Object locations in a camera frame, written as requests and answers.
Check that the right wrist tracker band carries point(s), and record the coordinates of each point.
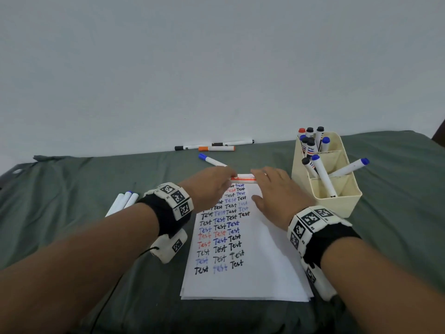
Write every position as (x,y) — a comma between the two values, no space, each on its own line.
(313,226)

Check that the wrist tracker band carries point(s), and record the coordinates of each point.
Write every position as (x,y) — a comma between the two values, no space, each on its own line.
(173,205)
(313,226)

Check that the black cap whiteboard marker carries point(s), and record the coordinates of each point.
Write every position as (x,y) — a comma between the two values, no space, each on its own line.
(189,147)
(236,142)

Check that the bunch of upright whiteboard markers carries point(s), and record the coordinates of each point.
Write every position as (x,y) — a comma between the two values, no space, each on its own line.
(325,175)

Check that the person's left forearm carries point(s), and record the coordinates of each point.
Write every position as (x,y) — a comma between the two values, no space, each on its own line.
(69,267)

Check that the person's right thumb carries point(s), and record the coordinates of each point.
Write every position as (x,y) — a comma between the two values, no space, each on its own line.
(259,201)

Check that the orange cap whiteboard marker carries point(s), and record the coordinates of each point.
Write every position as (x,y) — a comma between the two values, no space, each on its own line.
(219,148)

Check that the stack of white paper sheets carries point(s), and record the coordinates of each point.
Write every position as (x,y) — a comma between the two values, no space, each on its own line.
(253,274)

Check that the person's left fingers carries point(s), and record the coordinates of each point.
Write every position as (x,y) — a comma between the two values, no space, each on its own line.
(230,175)

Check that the green table cloth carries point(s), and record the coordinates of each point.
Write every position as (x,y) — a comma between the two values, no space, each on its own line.
(393,191)

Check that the orange label whiteboard marker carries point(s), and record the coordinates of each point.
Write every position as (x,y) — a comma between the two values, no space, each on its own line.
(245,177)

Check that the brown wooden furniture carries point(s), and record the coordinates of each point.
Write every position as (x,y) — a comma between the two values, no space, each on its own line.
(439,133)

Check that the cream plastic desk organizer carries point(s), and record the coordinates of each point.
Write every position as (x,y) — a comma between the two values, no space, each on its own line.
(347,201)

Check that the left wrist tracker band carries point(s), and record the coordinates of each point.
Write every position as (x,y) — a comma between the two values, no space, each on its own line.
(173,205)

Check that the person's left hand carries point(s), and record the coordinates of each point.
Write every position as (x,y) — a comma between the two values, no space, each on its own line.
(208,186)

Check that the person's right hand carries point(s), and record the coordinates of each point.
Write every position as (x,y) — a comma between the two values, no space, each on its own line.
(281,196)

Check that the person's right forearm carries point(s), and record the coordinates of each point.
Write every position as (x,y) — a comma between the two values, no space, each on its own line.
(382,292)

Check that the blue cap whiteboard marker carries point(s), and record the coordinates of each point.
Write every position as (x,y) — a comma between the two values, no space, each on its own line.
(124,201)
(212,161)
(131,201)
(114,206)

